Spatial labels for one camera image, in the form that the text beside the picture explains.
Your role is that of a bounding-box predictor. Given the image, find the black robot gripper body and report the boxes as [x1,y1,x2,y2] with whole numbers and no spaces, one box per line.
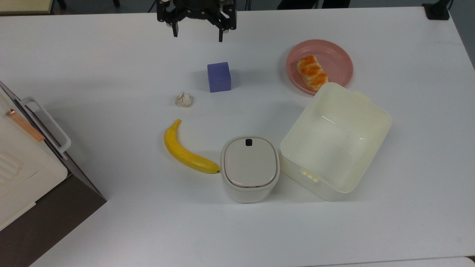
[156,0,238,31]

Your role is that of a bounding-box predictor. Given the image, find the orange glazed bread roll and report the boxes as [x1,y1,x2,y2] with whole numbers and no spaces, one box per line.
[296,55,329,92]

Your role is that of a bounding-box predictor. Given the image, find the purple foam cube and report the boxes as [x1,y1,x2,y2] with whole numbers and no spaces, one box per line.
[207,62,232,93]

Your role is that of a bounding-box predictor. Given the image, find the crumpled white paper ball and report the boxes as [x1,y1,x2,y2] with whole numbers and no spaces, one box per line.
[175,92,193,108]

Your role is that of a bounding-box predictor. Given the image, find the pink round plate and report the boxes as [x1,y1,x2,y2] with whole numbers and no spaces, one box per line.
[286,39,354,95]

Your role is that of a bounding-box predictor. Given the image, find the yellow banana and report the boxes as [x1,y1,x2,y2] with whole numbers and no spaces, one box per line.
[164,119,221,174]

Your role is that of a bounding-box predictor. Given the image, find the white lidded trash bin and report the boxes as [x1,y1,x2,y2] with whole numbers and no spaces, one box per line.
[220,136,281,204]

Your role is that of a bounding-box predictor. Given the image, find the yellow side table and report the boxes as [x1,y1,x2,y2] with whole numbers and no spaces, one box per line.
[0,0,55,15]

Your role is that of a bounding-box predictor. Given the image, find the cream plastic storage box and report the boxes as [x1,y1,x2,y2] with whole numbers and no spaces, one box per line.
[280,82,393,202]

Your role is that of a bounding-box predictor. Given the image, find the white and brown oven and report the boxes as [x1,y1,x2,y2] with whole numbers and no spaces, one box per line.
[0,81,108,267]

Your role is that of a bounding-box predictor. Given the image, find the black table clamp mount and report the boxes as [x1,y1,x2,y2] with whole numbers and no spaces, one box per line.
[422,0,454,20]

